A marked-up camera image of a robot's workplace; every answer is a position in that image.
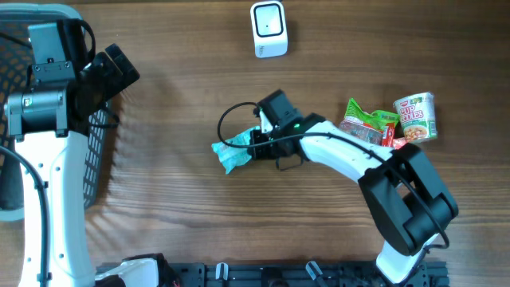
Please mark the red chocolate bar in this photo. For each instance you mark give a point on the red chocolate bar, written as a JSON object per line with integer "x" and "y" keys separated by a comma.
{"x": 388, "y": 134}

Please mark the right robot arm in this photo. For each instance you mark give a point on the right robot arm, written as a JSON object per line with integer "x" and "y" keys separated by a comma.
{"x": 407, "y": 199}

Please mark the small red white packet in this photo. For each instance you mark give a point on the small red white packet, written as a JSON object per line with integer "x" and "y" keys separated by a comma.
{"x": 399, "y": 142}

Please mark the clear green snack bag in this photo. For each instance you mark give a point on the clear green snack bag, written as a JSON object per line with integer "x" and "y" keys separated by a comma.
{"x": 361, "y": 132}

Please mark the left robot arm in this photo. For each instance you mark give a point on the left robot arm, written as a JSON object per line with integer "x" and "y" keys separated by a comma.
{"x": 49, "y": 122}

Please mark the grey plastic mesh basket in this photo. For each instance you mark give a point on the grey plastic mesh basket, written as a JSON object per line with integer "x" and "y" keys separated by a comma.
{"x": 15, "y": 58}

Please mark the white barcode scanner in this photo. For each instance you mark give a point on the white barcode scanner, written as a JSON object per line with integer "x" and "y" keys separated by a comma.
{"x": 270, "y": 35}

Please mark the cup noodles cup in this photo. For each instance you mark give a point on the cup noodles cup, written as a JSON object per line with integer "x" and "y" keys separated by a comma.
{"x": 417, "y": 117}

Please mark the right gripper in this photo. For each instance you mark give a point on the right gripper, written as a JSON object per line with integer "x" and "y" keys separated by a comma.
{"x": 258, "y": 144}

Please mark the teal tissue pack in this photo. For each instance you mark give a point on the teal tissue pack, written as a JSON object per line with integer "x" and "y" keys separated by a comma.
{"x": 231, "y": 157}

